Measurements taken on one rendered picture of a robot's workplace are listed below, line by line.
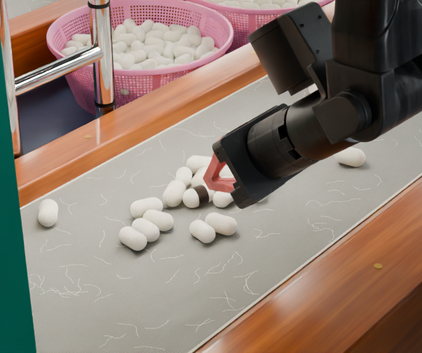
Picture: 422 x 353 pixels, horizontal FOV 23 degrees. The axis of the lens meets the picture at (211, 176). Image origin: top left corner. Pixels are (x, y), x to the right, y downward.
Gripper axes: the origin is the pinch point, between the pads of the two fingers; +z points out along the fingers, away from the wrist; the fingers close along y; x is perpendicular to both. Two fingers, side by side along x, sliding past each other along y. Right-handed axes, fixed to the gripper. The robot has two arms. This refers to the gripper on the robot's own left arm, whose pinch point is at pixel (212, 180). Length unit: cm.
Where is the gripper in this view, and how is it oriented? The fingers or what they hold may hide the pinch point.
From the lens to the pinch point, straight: 101.5
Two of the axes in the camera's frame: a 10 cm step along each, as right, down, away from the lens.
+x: 4.9, 8.7, 0.4
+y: -6.4, 3.9, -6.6
